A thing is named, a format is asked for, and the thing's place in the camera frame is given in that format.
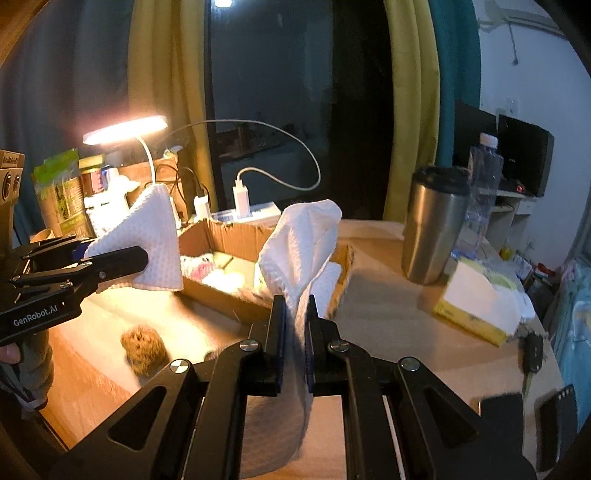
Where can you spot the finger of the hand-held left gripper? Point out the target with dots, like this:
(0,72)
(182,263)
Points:
(55,249)
(115,263)

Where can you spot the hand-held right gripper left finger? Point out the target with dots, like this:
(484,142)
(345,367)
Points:
(278,332)

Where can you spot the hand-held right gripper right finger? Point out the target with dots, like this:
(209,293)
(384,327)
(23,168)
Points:
(311,337)

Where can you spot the cardboard box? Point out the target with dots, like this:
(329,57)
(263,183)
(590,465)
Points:
(221,297)

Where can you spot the clear bag of cotton pads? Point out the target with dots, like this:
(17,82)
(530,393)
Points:
(226,279)

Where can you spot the pink plush toy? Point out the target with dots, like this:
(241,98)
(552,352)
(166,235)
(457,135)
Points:
(203,270)

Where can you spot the white waffle towel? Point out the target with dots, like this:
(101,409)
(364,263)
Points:
(304,240)

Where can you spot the person's left hand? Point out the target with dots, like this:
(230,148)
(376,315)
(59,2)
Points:
(9,354)

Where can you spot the green topped snack bag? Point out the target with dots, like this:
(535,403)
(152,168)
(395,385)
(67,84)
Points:
(64,198)

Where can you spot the white container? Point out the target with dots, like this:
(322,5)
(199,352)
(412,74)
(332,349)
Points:
(104,212)

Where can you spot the brown jar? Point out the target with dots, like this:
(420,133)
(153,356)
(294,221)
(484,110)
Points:
(94,182)

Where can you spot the brown round sponge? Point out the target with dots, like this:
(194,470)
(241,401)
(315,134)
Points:
(143,348)

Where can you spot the brown cardboard carton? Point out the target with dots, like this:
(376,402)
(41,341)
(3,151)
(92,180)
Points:
(134,170)

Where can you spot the white charger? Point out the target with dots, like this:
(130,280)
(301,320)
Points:
(201,206)
(242,198)

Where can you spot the white power strip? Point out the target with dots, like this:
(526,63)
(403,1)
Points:
(263,210)

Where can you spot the white desk lamp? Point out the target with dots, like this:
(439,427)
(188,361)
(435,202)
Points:
(124,127)

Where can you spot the steel tumbler with black lid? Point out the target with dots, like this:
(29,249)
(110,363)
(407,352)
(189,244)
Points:
(431,230)

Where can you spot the yellow tissue box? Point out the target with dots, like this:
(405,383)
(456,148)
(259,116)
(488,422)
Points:
(471,300)

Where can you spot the teal and yellow curtain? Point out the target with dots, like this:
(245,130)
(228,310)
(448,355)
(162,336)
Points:
(411,92)
(157,69)

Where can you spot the black car key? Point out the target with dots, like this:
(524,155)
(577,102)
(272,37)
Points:
(532,353)

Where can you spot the clear plastic water bottle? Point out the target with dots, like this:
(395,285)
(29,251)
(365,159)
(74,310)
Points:
(485,175)

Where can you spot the white computer desk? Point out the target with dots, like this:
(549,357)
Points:
(524,205)

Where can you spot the dark glass window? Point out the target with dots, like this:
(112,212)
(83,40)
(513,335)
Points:
(277,69)

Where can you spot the black case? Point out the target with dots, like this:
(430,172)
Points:
(556,424)

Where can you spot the black computer monitor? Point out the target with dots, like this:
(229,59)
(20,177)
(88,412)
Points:
(471,124)

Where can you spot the light blue printed blanket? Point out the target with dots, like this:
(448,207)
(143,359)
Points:
(577,323)

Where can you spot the black computer tower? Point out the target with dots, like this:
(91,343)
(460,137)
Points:
(526,152)

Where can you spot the white air conditioner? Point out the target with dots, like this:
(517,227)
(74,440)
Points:
(517,13)

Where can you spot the white wall socket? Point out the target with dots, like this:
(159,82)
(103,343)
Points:
(512,106)

